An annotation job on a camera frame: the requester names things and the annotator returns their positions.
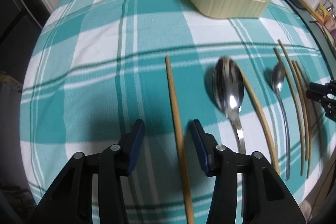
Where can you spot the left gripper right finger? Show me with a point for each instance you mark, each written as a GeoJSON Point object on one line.
{"type": "Point", "coordinates": [266, 197]}

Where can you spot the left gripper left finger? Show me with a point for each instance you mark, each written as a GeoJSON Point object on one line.
{"type": "Point", "coordinates": [69, 197]}

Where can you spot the long wooden chopstick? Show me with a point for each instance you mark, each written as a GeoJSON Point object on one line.
{"type": "Point", "coordinates": [293, 73]}

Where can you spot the small steel spoon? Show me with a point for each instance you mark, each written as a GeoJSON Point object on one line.
{"type": "Point", "coordinates": [277, 82]}

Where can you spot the wooden chopstick beside large spoon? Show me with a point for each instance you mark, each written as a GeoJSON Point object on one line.
{"type": "Point", "coordinates": [263, 121]}

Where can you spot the yellow snack box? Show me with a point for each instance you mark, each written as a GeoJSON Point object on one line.
{"type": "Point", "coordinates": [322, 12]}

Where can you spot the large steel spoon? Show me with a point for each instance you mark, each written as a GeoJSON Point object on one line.
{"type": "Point", "coordinates": [228, 89]}

